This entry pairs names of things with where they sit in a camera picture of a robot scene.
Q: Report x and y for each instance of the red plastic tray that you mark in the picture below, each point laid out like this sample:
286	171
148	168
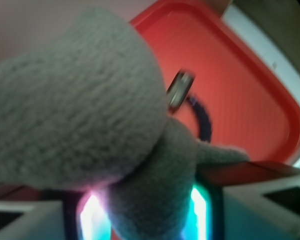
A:
248	106

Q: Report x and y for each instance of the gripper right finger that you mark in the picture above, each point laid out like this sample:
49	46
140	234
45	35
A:
246	201

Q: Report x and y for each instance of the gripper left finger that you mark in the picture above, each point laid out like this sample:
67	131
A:
30	214

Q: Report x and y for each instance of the black rectangular block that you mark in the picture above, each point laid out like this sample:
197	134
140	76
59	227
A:
179	89

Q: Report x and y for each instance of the gray plush animal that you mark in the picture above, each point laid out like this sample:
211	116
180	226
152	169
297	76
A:
88	112

